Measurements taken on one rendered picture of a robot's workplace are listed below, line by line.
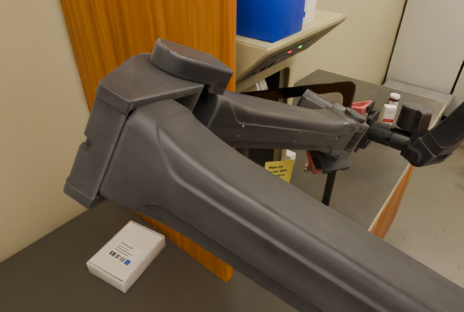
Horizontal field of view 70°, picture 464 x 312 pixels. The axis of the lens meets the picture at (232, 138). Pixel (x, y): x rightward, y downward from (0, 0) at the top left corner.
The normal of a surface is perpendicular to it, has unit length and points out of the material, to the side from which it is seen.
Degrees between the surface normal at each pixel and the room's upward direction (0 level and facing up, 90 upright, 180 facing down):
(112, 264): 0
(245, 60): 90
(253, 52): 90
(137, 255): 0
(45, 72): 90
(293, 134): 98
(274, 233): 71
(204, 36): 90
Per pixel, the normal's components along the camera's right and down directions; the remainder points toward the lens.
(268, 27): -0.64, 0.42
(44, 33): 0.77, 0.35
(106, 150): -0.29, 0.23
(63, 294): 0.00, -0.84
